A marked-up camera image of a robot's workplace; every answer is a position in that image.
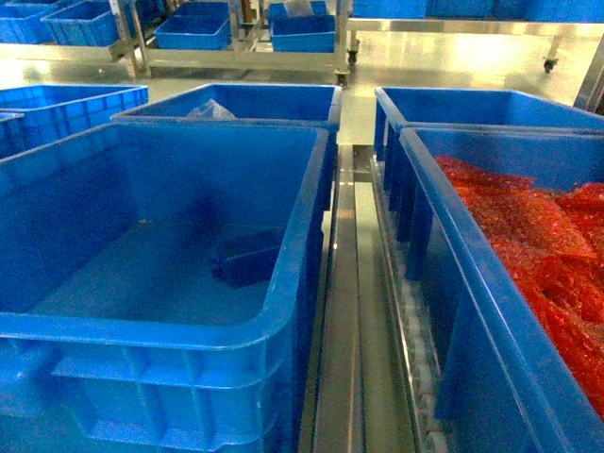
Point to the blue bin with plastic bag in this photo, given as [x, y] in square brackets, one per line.
[313, 106]

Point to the stainless steel shelf rack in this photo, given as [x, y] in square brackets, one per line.
[374, 375]

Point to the blue bin rear right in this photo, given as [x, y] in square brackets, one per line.
[400, 107]

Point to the blue bin with red bags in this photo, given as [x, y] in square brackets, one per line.
[504, 387]

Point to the red bubble wrap bags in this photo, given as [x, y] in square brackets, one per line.
[551, 243]

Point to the blue bin far left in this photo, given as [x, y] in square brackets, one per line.
[34, 115]

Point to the blue plastic part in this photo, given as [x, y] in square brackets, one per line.
[246, 260]

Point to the clear plastic bag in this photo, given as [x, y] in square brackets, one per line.
[211, 109]

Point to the empty blue plastic bin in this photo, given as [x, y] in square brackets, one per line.
[115, 336]

